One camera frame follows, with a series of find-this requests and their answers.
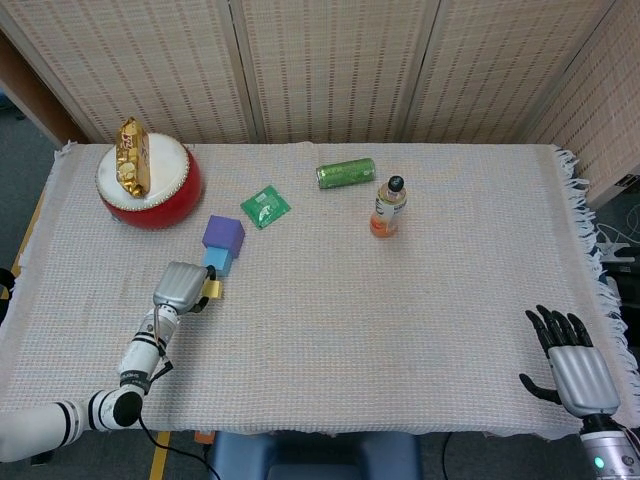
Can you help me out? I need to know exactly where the bamboo folding screen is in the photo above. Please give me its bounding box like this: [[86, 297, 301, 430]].
[[0, 0, 640, 206]]

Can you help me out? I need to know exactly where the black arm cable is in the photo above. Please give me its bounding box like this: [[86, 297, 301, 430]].
[[137, 357, 221, 480]]

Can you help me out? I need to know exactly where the green drink can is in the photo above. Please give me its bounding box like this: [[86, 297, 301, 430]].
[[315, 157, 377, 191]]

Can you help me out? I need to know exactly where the woven pale tablecloth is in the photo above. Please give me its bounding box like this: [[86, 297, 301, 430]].
[[0, 139, 632, 441]]

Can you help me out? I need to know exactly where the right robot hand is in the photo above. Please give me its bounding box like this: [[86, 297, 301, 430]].
[[518, 304, 622, 419]]

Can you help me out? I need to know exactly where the orange juice bottle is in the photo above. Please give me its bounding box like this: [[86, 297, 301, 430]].
[[369, 175, 409, 240]]

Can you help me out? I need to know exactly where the purple foam cube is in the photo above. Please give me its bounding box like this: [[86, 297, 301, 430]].
[[201, 214, 246, 260]]

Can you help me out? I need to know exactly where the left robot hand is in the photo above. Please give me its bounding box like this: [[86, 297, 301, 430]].
[[152, 261, 219, 316]]

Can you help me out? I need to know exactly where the gold foil snack packet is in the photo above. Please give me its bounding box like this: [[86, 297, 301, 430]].
[[115, 116, 152, 198]]

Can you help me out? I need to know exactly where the blue foam cube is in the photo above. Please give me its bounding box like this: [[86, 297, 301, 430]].
[[202, 245, 235, 277]]

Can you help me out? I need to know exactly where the red drum white skin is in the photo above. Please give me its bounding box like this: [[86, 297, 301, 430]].
[[95, 132, 204, 231]]

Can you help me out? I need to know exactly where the green sachet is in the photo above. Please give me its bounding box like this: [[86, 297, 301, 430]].
[[240, 184, 293, 231]]

